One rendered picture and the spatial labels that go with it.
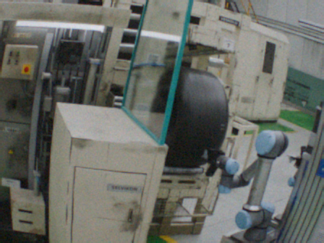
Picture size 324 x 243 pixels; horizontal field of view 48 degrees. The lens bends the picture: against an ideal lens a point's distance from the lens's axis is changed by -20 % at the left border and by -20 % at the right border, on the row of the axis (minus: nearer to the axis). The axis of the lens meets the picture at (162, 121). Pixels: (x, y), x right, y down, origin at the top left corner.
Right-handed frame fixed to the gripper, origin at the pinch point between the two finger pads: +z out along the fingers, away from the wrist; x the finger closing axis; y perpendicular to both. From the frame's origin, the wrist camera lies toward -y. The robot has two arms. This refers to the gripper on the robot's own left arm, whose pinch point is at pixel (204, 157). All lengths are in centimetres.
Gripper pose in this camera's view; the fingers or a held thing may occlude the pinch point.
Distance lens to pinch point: 255.4
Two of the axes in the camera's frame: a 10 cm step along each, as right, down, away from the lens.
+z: -3.7, -1.6, 9.1
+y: 1.5, -9.8, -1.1
